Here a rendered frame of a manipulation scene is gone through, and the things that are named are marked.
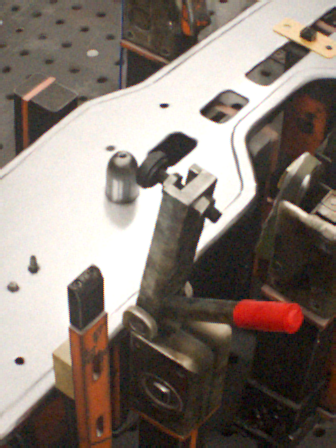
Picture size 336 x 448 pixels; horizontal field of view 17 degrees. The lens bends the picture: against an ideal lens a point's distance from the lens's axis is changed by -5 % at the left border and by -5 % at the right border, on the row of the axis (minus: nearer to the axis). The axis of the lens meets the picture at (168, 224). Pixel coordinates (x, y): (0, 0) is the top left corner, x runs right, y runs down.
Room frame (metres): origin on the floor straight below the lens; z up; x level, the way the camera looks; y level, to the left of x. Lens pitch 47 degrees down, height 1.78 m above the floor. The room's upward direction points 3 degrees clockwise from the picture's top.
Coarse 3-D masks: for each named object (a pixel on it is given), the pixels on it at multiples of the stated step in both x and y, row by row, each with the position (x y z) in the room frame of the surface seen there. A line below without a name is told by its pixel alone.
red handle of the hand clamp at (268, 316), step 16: (176, 304) 0.56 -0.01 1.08; (192, 304) 0.55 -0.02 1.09; (208, 304) 0.55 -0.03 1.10; (224, 304) 0.54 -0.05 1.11; (240, 304) 0.53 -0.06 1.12; (256, 304) 0.52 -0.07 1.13; (272, 304) 0.52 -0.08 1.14; (288, 304) 0.51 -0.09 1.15; (192, 320) 0.55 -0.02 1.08; (208, 320) 0.54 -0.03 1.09; (224, 320) 0.53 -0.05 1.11; (240, 320) 0.52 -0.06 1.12; (256, 320) 0.51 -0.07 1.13; (272, 320) 0.50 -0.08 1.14; (288, 320) 0.50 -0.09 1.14
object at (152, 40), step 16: (128, 0) 1.09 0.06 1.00; (144, 0) 1.07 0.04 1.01; (160, 0) 1.06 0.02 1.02; (176, 0) 1.05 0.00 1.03; (128, 16) 1.09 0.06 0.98; (144, 16) 1.08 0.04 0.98; (160, 16) 1.06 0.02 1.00; (176, 16) 1.05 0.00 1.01; (128, 32) 1.09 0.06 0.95; (144, 32) 1.07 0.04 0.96; (160, 32) 1.06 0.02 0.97; (176, 32) 1.05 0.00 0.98; (128, 48) 1.08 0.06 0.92; (144, 48) 1.08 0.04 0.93; (160, 48) 1.06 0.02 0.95; (176, 48) 1.05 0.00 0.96; (128, 64) 1.09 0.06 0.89; (144, 64) 1.07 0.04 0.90; (160, 64) 1.06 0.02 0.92; (128, 80) 1.09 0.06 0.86
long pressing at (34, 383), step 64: (320, 0) 1.13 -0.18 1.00; (192, 64) 0.96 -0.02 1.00; (256, 64) 0.97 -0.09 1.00; (320, 64) 0.99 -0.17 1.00; (64, 128) 0.85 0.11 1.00; (128, 128) 0.85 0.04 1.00; (192, 128) 0.85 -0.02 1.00; (256, 128) 0.86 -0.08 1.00; (0, 192) 0.75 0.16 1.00; (64, 192) 0.75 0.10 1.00; (256, 192) 0.77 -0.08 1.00; (0, 256) 0.67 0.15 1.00; (64, 256) 0.68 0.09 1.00; (128, 256) 0.68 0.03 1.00; (0, 320) 0.59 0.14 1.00; (64, 320) 0.60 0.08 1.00; (0, 384) 0.52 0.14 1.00
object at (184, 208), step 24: (144, 168) 0.57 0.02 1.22; (192, 168) 0.58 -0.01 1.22; (168, 192) 0.55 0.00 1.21; (192, 192) 0.55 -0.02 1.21; (168, 216) 0.55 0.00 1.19; (192, 216) 0.55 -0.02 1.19; (216, 216) 0.55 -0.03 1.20; (168, 240) 0.55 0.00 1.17; (192, 240) 0.57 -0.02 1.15; (168, 264) 0.55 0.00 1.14; (144, 288) 0.56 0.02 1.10; (168, 288) 0.56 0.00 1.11
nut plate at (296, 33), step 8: (280, 24) 1.06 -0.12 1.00; (288, 24) 1.06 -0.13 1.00; (296, 24) 1.06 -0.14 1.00; (280, 32) 1.04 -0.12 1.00; (288, 32) 1.04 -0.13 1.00; (296, 32) 1.04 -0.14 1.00; (304, 32) 1.03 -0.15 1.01; (312, 32) 1.03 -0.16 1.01; (296, 40) 1.03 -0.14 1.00; (304, 40) 1.03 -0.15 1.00; (312, 40) 1.03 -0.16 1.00; (320, 40) 1.03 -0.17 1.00; (328, 40) 1.03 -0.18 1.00; (312, 48) 1.01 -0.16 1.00; (320, 48) 1.01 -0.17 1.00; (328, 56) 1.00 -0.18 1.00
